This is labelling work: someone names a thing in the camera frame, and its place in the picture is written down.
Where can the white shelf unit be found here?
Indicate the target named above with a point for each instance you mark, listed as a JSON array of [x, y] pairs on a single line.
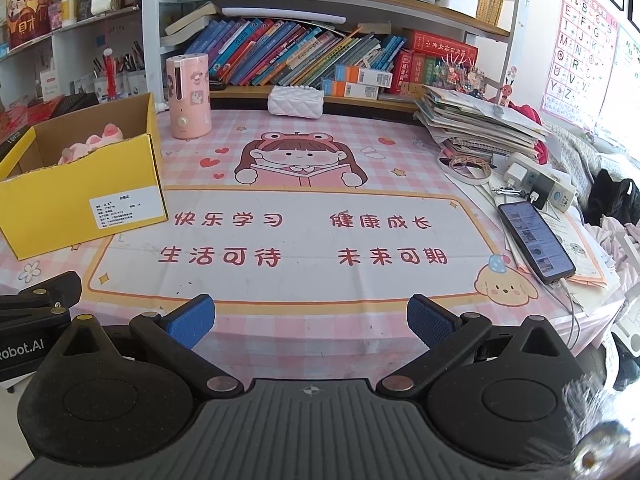
[[75, 50]]

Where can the orange blue box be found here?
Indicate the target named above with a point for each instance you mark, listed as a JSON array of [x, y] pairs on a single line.
[[350, 90], [362, 75]]

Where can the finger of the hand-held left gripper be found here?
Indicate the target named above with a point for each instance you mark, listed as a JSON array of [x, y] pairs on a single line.
[[60, 287], [35, 319]]

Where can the white wooden bookshelf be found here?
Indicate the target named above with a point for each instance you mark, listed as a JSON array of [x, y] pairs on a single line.
[[150, 20]]

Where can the yellow cardboard box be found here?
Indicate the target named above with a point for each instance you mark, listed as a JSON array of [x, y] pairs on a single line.
[[60, 200]]

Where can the pink humidifier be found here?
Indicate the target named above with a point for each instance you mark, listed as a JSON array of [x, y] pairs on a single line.
[[189, 95]]

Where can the white power strip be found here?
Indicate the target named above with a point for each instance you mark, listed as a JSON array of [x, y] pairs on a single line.
[[562, 195]]

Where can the red bag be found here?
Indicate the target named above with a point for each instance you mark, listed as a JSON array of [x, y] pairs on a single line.
[[530, 112]]

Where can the pale pink cloth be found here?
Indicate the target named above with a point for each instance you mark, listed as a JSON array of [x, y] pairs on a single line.
[[620, 255]]

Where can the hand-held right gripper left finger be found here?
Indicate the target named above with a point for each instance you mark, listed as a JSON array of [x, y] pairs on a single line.
[[192, 322]]

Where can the white box red label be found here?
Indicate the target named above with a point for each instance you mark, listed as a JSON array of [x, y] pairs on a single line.
[[52, 86]]

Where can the colourful ornament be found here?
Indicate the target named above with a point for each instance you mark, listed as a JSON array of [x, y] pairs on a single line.
[[460, 77]]

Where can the blue white box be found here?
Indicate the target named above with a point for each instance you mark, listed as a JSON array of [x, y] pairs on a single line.
[[82, 86]]

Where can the loose paper sheets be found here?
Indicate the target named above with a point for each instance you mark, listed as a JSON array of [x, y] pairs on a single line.
[[580, 255]]

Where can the black case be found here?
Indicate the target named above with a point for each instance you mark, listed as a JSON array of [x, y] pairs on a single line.
[[72, 105]]

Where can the red figure printed box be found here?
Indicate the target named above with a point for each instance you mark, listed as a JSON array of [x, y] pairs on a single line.
[[27, 15]]

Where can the black smartphone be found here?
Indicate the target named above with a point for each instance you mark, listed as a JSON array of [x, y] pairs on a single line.
[[535, 240]]

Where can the patterned tape roll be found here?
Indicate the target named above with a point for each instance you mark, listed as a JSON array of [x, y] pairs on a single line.
[[467, 160]]

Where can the white quilted pouch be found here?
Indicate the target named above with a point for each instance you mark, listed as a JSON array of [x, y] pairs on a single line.
[[295, 102]]

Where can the thick beige book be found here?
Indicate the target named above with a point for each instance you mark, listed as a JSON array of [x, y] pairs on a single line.
[[192, 17]]

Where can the grey fuzzy blanket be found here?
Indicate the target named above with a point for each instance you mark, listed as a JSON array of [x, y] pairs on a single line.
[[570, 150]]

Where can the dark cloth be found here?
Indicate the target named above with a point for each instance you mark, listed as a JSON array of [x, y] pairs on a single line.
[[612, 195]]

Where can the pink printed tablecloth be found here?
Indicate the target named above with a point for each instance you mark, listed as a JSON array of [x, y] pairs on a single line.
[[300, 280]]

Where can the red ant figure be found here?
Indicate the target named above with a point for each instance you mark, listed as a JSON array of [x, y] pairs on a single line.
[[506, 92]]

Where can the white long lamp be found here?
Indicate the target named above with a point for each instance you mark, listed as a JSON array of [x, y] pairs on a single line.
[[285, 12]]

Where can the white wall chart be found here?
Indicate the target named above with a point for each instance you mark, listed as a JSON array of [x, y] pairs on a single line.
[[622, 85]]

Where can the pink alphabet poster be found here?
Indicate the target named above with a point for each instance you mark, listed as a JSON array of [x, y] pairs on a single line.
[[575, 50]]

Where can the red patterned box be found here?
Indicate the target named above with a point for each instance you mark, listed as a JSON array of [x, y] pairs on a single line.
[[20, 120]]

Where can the row of leaning colourful books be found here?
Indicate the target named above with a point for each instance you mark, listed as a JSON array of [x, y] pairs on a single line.
[[280, 55]]

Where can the pink pig plush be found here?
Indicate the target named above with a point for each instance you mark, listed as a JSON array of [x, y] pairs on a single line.
[[97, 141]]

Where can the white pen cup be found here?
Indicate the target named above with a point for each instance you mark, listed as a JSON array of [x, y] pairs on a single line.
[[135, 82], [106, 87]]

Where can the metal clip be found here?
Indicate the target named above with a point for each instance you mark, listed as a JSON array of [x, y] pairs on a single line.
[[507, 191]]

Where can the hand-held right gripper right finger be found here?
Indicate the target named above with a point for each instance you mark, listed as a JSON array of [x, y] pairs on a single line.
[[425, 317]]

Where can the white jar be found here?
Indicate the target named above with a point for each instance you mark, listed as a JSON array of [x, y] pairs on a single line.
[[70, 10]]

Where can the red boxed book set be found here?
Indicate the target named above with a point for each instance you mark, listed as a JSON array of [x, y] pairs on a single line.
[[440, 42]]

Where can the small white charger plug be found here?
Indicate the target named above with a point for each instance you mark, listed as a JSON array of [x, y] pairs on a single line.
[[537, 200]]

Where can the pink jar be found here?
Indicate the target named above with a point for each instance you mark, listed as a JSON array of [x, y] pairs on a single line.
[[55, 16]]

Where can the stack of papers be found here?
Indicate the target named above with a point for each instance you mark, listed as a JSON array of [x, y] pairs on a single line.
[[475, 120]]

